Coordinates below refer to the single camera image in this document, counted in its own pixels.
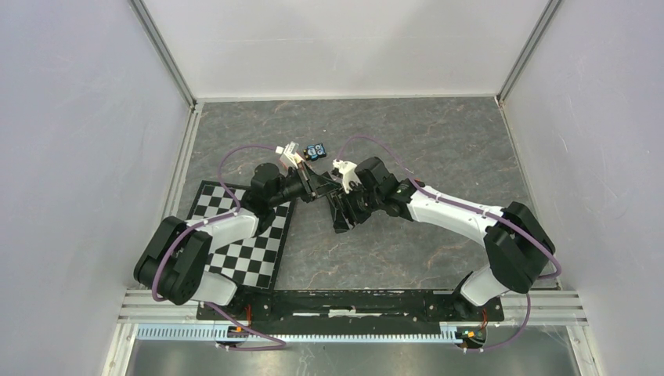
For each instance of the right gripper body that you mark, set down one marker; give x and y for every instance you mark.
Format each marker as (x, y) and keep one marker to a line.
(366, 201)

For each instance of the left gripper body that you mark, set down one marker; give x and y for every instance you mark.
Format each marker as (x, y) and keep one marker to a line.
(301, 184)

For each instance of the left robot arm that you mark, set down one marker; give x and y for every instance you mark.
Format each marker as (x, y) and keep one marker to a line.
(173, 263)

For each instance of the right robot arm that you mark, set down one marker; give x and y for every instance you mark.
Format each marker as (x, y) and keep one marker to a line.
(516, 245)

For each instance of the checkerboard calibration board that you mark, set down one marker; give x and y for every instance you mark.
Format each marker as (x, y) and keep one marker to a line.
(251, 262)

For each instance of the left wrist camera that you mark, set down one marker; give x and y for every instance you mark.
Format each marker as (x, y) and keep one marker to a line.
(289, 156)

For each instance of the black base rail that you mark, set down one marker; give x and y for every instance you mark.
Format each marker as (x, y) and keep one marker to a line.
(321, 312)

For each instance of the white cable comb strip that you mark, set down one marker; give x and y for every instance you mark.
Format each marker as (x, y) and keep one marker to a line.
(228, 333)

